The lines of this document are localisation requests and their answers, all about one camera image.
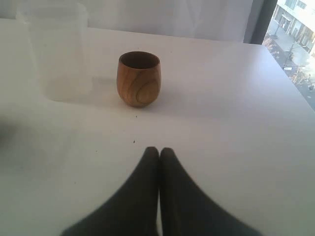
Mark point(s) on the translucent white plastic container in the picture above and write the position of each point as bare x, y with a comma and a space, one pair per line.
57, 34

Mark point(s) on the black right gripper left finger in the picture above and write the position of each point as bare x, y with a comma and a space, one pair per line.
132, 210

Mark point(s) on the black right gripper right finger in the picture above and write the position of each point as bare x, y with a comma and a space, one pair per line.
186, 210

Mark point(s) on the brown wooden cup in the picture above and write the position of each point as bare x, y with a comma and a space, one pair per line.
138, 78

